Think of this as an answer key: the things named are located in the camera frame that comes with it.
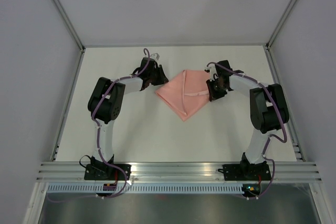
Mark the left aluminium frame post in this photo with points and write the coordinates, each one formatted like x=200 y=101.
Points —
x=65 y=18

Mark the aluminium frame post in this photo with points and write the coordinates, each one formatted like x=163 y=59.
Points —
x=65 y=18
x=288 y=10

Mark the right aluminium frame post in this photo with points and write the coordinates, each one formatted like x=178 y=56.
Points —
x=288 y=10

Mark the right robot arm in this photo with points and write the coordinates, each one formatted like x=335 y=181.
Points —
x=268 y=114

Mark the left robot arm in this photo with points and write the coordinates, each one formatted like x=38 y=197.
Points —
x=105 y=106

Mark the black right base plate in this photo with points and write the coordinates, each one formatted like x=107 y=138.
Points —
x=238 y=172

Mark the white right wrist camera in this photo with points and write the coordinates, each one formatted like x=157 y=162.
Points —
x=211 y=70

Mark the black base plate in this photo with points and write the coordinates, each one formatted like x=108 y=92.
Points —
x=100 y=172
x=238 y=172

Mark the pink satin napkin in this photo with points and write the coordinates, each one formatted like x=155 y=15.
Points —
x=186 y=93

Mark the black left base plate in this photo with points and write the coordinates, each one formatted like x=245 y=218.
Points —
x=100 y=172

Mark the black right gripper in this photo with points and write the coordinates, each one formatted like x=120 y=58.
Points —
x=213 y=95

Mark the white slotted cable duct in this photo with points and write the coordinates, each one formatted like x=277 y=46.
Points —
x=151 y=188

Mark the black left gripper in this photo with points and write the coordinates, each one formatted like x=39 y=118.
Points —
x=163 y=79

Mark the aluminium front rail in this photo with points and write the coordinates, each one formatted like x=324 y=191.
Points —
x=184 y=172

